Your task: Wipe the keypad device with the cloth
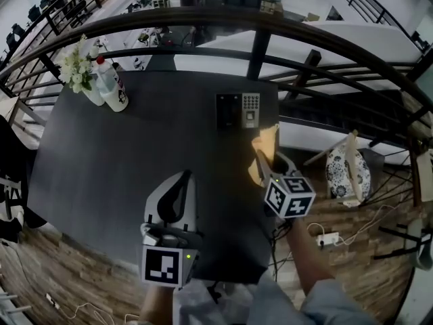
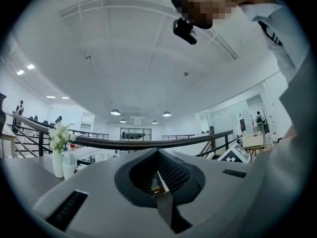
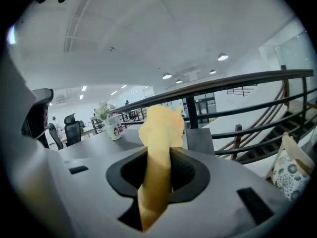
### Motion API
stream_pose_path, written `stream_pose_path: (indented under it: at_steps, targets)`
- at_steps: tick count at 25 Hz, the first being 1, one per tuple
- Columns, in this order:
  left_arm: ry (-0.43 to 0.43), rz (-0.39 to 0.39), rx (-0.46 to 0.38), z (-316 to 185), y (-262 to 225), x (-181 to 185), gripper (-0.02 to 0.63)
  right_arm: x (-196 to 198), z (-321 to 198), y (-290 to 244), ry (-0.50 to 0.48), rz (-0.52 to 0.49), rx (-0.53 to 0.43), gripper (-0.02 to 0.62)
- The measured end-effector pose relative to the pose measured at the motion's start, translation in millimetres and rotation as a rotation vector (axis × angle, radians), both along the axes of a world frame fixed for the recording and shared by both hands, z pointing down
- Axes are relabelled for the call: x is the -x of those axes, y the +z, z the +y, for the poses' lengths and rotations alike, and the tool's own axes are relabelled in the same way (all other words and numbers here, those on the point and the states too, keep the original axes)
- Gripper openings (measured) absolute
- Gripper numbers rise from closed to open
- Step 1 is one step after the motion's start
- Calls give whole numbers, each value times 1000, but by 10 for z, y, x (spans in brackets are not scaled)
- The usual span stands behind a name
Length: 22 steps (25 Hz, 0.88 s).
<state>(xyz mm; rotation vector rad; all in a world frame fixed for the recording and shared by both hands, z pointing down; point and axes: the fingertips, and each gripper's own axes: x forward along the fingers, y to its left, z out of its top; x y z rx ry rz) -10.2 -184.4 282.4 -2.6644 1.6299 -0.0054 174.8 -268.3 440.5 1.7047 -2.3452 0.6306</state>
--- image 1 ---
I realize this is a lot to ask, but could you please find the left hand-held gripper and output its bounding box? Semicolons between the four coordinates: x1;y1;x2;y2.
140;169;204;290

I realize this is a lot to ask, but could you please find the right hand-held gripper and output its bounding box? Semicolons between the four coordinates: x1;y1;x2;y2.
254;149;317;220

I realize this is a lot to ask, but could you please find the orange cloth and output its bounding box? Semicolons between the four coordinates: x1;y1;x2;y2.
248;123;281;186

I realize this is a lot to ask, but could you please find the person's left forearm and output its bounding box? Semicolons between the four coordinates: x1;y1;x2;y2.
139;284;177;325

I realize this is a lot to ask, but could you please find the person's right forearm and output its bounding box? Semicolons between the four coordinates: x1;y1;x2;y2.
286;217;336;298

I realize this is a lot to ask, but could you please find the floral seat cushion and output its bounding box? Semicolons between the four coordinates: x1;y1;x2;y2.
325;146;371;203

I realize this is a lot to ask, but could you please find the white wooden chair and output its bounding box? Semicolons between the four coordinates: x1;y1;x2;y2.
302;129;372;208

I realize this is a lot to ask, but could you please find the black staircase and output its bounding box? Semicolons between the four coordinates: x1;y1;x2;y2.
279;92;417;142

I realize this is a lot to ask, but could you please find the white power strip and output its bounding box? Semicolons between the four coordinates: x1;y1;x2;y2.
316;231;340;247

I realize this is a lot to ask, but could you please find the white penguin print cup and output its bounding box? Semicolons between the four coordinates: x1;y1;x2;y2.
100;66;130;113

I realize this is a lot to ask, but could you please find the person's grey clothing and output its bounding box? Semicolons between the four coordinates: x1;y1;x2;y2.
172;272;386;325

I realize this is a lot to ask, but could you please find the black metal railing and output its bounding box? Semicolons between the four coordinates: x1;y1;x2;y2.
0;7;433;156

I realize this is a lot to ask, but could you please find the white vase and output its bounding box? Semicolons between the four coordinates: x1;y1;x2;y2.
83;79;106;107

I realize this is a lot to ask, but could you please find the clear plastic bottle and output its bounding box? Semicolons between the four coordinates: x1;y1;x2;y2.
94;56;118;98

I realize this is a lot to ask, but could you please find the wooden side table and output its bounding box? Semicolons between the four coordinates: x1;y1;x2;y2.
407;123;433;208

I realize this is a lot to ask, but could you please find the black office chair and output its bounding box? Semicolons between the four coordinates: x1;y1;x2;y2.
0;113;49;244

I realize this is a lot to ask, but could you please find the grey chair with black legs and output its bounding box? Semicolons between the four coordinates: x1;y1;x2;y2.
373;219;433;272

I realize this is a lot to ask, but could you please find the white flower bouquet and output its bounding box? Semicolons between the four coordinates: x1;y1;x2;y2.
59;34;99;95

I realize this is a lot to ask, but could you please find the distant black railing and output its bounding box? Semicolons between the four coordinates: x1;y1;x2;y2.
319;0;411;37

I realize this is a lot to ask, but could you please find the white cable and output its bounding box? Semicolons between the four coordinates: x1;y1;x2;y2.
306;203;401;247

